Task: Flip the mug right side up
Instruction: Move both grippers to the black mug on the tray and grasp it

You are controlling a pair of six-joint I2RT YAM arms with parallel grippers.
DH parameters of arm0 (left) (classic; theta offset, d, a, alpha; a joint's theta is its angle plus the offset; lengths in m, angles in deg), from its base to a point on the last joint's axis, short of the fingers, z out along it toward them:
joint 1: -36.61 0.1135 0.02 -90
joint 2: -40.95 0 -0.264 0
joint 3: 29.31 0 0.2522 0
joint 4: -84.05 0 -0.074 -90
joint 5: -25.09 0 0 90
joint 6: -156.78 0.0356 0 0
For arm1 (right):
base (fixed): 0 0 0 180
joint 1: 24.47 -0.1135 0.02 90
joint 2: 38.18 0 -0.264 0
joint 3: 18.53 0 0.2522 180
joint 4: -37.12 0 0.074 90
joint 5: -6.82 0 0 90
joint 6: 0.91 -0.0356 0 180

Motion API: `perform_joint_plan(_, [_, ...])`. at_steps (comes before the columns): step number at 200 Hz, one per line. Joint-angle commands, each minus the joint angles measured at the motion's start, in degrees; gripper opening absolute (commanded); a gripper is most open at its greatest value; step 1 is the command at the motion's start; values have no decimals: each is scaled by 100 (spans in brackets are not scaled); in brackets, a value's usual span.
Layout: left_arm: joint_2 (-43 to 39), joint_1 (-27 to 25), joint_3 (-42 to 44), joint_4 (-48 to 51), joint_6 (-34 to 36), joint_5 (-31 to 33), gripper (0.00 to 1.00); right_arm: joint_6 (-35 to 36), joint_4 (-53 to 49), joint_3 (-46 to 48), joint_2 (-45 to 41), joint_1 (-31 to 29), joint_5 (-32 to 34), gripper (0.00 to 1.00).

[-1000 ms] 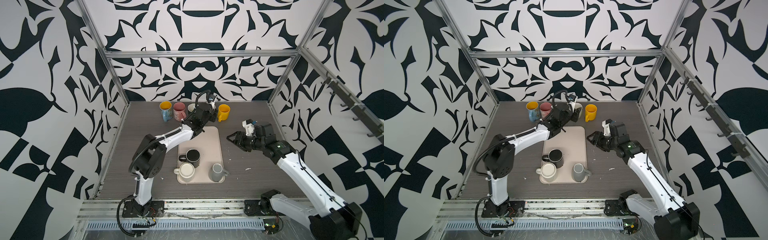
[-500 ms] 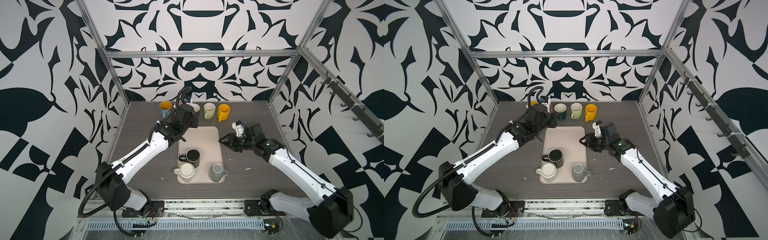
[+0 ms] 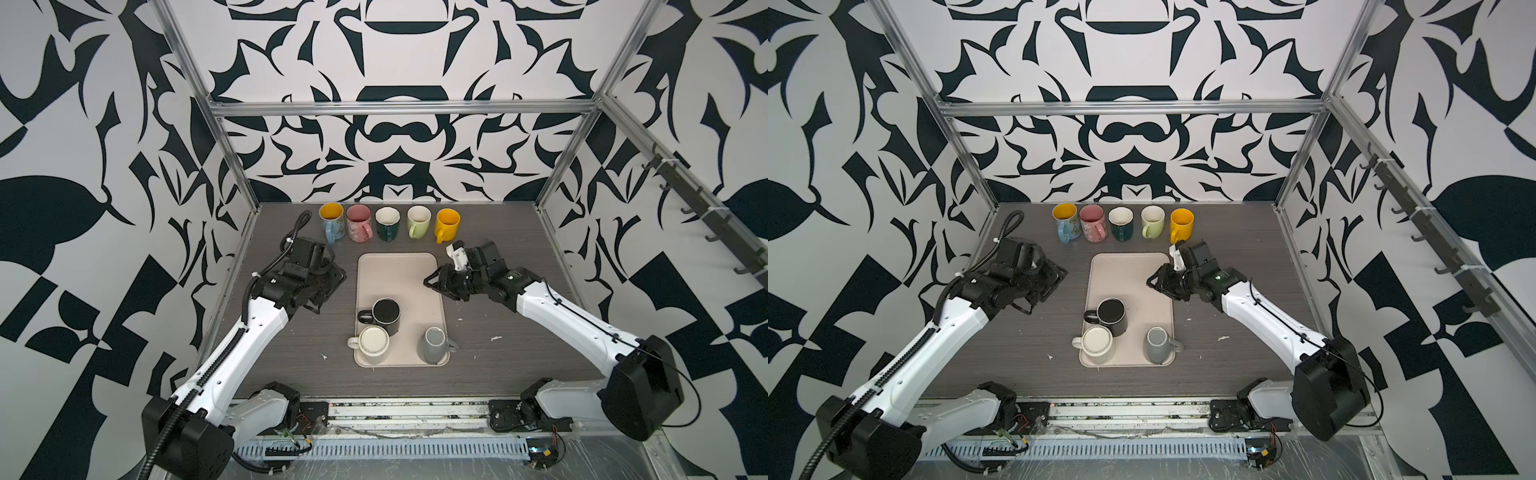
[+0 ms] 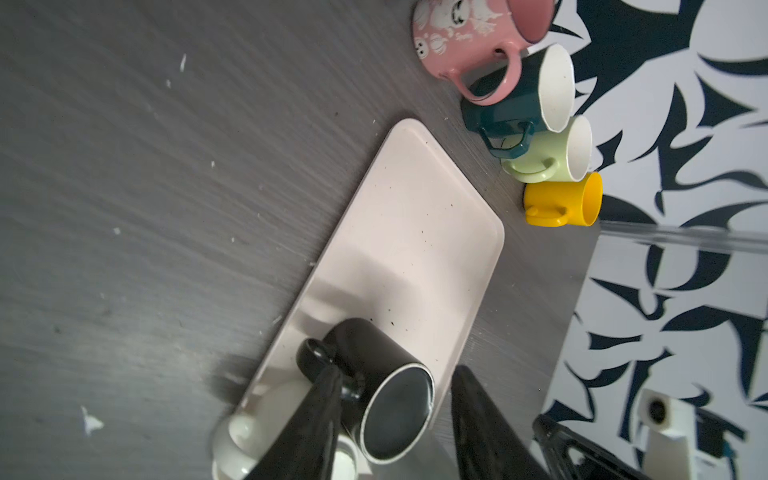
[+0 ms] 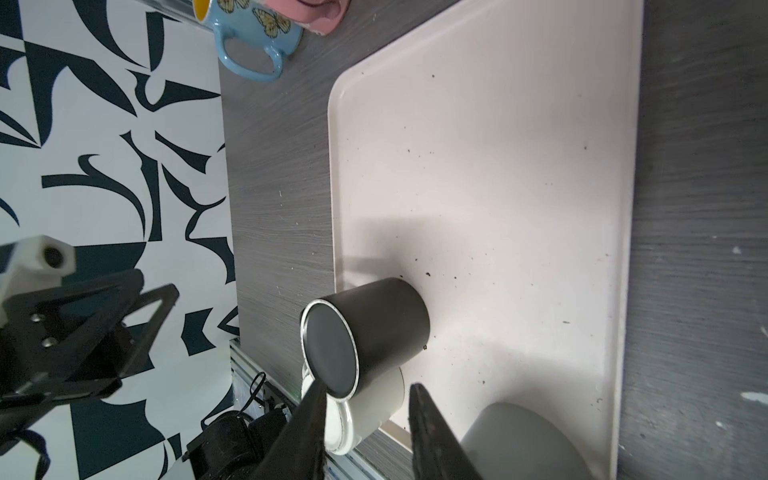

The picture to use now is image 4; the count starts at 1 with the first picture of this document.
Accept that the black mug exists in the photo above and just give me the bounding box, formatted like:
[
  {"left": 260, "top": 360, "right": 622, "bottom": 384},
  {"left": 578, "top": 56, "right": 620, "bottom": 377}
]
[{"left": 296, "top": 318, "right": 435, "bottom": 465}]

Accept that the dark green mug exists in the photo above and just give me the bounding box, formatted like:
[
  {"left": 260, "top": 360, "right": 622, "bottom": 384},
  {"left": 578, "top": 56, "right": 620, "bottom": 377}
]
[{"left": 461, "top": 44, "right": 575, "bottom": 159}]

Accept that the yellow mug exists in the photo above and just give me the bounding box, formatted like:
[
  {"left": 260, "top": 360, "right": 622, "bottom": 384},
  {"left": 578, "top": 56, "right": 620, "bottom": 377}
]
[{"left": 523, "top": 172, "right": 604, "bottom": 228}]

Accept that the light green mug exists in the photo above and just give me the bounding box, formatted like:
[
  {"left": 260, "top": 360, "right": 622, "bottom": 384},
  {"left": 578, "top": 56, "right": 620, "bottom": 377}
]
[{"left": 501, "top": 115, "right": 593, "bottom": 184}]

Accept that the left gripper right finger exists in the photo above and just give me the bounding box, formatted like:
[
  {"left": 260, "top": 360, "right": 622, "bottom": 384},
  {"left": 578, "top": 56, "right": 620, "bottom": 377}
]
[{"left": 451, "top": 365, "right": 549, "bottom": 479}]

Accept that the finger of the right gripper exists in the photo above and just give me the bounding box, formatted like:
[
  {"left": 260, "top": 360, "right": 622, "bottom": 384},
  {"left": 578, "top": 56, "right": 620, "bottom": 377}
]
[{"left": 533, "top": 414, "right": 649, "bottom": 480}]

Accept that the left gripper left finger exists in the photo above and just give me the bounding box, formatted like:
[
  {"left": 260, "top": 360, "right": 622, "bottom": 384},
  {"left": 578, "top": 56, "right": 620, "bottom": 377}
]
[{"left": 245, "top": 366, "right": 342, "bottom": 479}]

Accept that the beige plastic tray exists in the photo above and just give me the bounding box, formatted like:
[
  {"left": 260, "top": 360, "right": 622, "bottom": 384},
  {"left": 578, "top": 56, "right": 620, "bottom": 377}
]
[{"left": 235, "top": 119, "right": 504, "bottom": 433}]

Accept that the pink ghost print mug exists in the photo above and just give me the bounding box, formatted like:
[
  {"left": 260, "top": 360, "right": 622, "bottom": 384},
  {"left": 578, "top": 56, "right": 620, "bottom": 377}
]
[{"left": 412, "top": 0, "right": 555, "bottom": 106}]

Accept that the white cream mug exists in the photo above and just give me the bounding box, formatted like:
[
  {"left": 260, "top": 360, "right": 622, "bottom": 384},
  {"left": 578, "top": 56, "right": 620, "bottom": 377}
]
[{"left": 212, "top": 386, "right": 359, "bottom": 479}]

